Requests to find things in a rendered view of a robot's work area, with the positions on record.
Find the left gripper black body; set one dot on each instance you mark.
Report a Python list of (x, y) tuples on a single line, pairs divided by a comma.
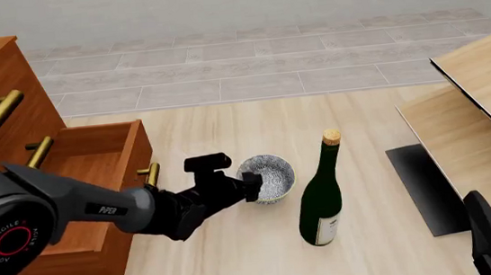
[(228, 193)]

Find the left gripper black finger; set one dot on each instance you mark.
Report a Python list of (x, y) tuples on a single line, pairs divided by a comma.
[(253, 185)]

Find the pale wooden board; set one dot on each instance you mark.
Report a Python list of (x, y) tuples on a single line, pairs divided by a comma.
[(487, 70), (463, 143)]

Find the open wooden drawer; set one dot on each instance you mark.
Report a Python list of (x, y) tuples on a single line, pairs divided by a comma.
[(94, 165)]

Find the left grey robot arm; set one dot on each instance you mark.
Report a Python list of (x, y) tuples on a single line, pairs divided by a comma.
[(53, 200)]

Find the dark green wine bottle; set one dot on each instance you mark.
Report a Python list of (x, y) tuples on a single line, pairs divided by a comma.
[(321, 201)]

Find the patterned black and white bowl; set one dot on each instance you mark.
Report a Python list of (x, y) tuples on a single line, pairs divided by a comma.
[(276, 171)]

